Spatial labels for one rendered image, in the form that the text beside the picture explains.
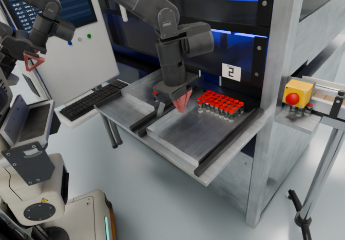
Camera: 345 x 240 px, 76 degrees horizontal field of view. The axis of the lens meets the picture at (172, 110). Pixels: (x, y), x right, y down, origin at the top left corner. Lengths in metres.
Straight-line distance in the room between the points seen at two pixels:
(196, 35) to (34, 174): 0.65
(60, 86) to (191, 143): 0.86
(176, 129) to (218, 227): 0.90
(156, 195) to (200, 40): 1.41
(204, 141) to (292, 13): 0.48
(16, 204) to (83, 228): 0.55
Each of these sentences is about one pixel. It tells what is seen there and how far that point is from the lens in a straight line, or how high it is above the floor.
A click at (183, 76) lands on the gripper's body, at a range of 0.54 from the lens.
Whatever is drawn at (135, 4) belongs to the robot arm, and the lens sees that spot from 0.47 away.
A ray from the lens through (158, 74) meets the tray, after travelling 1.28.
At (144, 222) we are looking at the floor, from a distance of 1.68.
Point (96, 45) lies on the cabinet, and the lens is 1.45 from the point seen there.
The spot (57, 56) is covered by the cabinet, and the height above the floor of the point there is 1.07.
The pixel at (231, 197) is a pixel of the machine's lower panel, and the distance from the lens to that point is 1.53.
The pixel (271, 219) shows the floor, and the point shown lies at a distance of 1.68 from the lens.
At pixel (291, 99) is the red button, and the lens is 0.83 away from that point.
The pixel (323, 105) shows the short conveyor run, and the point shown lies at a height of 0.92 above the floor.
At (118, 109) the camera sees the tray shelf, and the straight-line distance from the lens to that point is 1.07.
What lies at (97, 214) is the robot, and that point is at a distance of 1.48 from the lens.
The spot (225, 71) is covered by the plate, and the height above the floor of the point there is 1.02.
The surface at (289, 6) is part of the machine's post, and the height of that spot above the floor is 1.28.
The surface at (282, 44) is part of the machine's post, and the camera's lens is 0.81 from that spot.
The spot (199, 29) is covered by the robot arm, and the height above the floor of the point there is 1.30.
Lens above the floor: 1.45
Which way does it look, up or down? 36 degrees down
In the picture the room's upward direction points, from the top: 9 degrees counter-clockwise
